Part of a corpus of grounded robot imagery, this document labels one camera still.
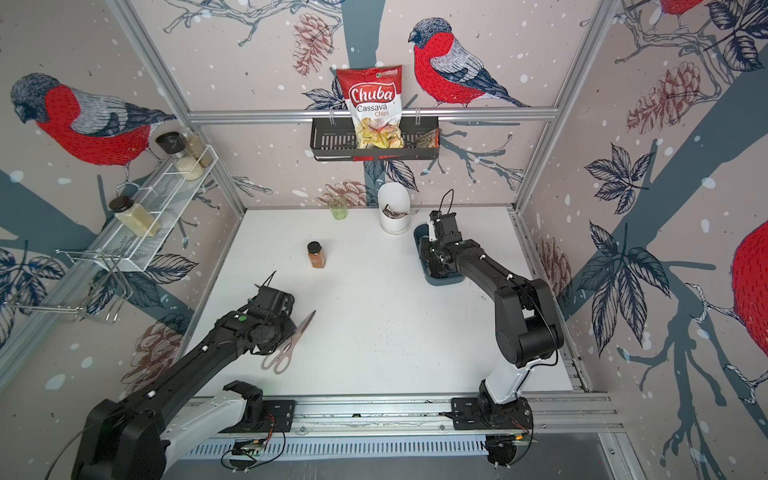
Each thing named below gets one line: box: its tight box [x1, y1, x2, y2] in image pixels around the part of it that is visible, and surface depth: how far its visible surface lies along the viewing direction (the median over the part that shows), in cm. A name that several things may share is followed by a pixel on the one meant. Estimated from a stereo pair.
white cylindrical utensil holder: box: [378, 182, 411, 235], surface depth 109 cm
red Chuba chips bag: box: [336, 65, 404, 150], surface depth 84 cm
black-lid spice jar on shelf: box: [155, 131, 205, 181], surface depth 83 cm
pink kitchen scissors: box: [261, 310, 317, 375], surface depth 85 cm
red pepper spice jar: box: [307, 241, 326, 269], surface depth 100 cm
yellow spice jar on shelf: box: [109, 196, 161, 238], surface depth 69 cm
